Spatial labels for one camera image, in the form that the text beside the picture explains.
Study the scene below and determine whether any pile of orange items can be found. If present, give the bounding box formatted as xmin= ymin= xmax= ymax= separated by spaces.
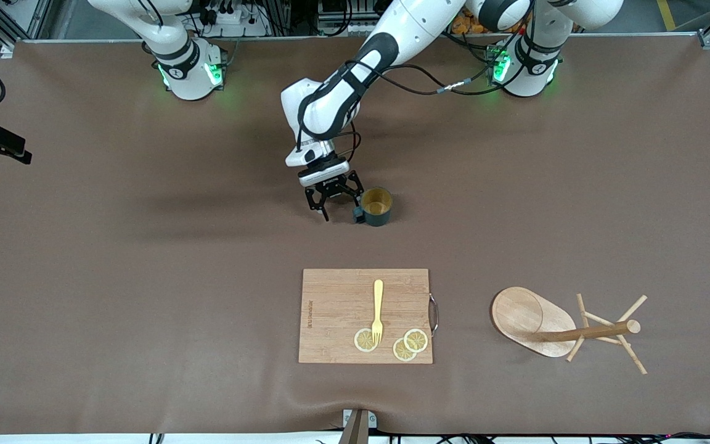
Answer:
xmin=452 ymin=12 xmax=486 ymax=35

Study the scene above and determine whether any yellow plastic fork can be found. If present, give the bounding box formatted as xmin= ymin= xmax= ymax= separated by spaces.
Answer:
xmin=371 ymin=279 xmax=385 ymax=346

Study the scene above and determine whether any brown table cloth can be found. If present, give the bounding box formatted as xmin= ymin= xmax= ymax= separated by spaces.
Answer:
xmin=0 ymin=34 xmax=710 ymax=435

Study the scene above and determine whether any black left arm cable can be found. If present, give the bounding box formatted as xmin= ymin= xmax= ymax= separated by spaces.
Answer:
xmin=296 ymin=59 xmax=504 ymax=162

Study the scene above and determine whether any wooden mug tree rack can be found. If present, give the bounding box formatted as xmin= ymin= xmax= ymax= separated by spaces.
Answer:
xmin=491 ymin=287 xmax=648 ymax=376

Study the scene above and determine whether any bamboo cutting board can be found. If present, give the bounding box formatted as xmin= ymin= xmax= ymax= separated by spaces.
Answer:
xmin=298 ymin=268 xmax=439 ymax=364

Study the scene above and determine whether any white power strip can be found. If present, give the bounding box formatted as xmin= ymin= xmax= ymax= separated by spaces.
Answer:
xmin=198 ymin=5 xmax=269 ymax=38

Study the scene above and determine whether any grey control box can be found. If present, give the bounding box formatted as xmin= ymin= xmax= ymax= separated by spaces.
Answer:
xmin=318 ymin=0 xmax=393 ymax=36

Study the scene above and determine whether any teal mug with yellow inside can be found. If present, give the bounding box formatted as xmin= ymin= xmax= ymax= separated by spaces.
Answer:
xmin=354 ymin=187 xmax=394 ymax=228

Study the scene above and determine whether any grey metal mount bracket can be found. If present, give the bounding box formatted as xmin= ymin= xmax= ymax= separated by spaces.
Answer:
xmin=340 ymin=408 xmax=378 ymax=444

